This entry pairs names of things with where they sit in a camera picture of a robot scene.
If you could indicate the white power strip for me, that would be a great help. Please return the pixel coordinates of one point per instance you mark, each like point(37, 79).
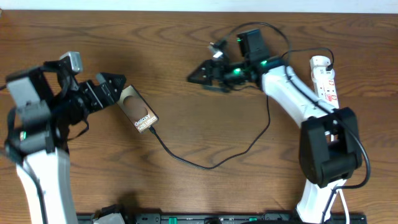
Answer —
point(324, 84)

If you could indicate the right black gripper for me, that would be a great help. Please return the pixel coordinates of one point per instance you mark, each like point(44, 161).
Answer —
point(211, 65)

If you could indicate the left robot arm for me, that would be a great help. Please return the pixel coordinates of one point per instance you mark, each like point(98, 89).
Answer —
point(48, 101)

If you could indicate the white charger adapter plug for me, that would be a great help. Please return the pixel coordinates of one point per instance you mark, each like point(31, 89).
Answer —
point(319, 61)

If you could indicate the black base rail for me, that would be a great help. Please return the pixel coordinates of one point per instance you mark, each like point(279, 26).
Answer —
point(269, 217)

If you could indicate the Galaxy S25 Ultra smartphone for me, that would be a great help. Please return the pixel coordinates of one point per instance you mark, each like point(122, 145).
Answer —
point(138, 111)

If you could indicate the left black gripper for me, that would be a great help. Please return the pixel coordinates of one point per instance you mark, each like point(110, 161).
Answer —
point(94, 94)

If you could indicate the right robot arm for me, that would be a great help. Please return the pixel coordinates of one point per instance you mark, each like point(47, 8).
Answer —
point(329, 146)

